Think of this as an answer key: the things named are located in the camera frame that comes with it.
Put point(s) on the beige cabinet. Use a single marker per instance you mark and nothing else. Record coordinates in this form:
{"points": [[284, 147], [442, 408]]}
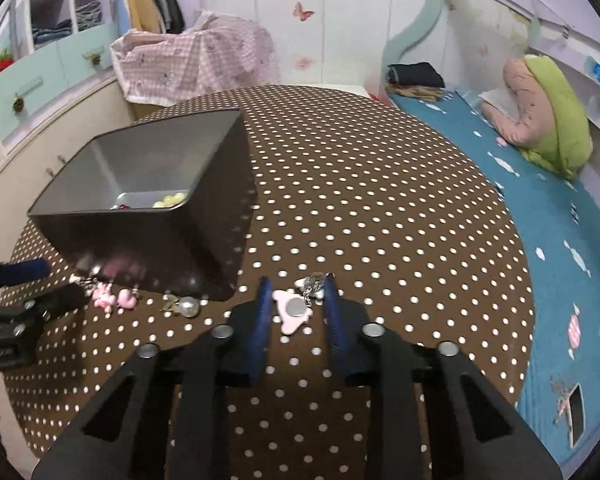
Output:
{"points": [[37, 402]]}

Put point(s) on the pink and green pillow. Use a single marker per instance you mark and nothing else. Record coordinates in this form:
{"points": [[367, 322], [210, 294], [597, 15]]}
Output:
{"points": [[550, 128]]}

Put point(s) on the pink checkered cloth cover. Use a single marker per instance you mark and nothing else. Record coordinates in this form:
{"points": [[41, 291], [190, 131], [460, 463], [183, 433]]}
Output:
{"points": [[220, 52]]}

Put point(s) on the brown polka dot tablecloth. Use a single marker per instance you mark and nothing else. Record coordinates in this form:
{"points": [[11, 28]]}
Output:
{"points": [[408, 226]]}

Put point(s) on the mint green drawer unit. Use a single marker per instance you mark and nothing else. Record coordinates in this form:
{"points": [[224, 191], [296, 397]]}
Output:
{"points": [[40, 77]]}

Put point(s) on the folded dark clothes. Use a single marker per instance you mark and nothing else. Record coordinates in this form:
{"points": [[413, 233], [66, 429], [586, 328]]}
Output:
{"points": [[411, 75]]}

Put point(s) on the smartphone on bed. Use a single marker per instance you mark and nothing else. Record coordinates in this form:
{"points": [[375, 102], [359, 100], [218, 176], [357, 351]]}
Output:
{"points": [[575, 415]]}

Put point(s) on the hanging clothes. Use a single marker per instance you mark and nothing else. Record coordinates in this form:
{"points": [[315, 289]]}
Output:
{"points": [[164, 16]]}

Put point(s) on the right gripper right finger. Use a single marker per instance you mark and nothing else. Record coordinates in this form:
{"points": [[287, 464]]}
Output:
{"points": [[433, 414]]}

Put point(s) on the pearl bead charm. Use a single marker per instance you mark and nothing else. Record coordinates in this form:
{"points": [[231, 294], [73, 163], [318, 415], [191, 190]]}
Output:
{"points": [[188, 307]]}

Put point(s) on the pink kitty charm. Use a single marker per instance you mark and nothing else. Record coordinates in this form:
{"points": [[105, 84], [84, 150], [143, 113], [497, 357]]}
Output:
{"points": [[105, 298]]}

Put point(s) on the grey metal tin box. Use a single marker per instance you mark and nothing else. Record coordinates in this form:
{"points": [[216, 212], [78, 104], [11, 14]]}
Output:
{"points": [[165, 206]]}

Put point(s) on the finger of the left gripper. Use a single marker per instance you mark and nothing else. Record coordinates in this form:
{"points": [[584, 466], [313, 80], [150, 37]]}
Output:
{"points": [[13, 274], [22, 326]]}

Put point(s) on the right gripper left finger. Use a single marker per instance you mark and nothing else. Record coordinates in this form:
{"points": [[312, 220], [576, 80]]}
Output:
{"points": [[162, 415]]}

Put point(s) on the cardboard box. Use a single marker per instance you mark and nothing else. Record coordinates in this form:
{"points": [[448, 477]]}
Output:
{"points": [[143, 110]]}

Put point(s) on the white bear charm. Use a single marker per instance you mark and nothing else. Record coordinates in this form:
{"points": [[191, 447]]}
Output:
{"points": [[293, 310]]}

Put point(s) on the blue bed sheet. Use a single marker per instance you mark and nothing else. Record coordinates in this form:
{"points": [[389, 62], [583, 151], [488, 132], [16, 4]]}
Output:
{"points": [[559, 225]]}

